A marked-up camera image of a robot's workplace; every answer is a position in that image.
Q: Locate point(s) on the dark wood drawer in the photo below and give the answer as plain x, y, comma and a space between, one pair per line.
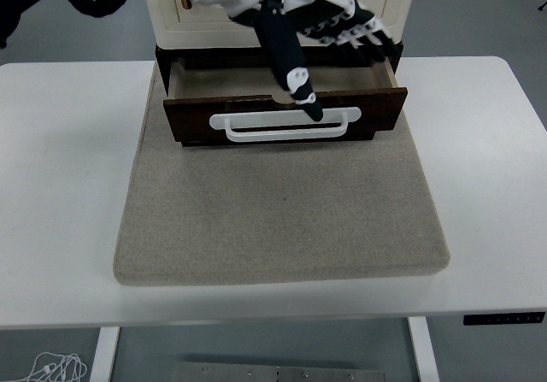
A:
188, 117

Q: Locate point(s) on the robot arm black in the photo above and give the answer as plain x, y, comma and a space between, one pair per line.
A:
98, 6

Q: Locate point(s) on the dark wood drawer housing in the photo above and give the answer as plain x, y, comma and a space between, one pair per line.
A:
161, 63

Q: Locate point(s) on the beige felt mat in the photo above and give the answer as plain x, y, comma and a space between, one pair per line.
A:
278, 219

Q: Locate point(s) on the white table leg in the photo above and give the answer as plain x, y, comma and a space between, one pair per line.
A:
104, 356
424, 352

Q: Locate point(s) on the black table control panel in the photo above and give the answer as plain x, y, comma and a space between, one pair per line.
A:
504, 319

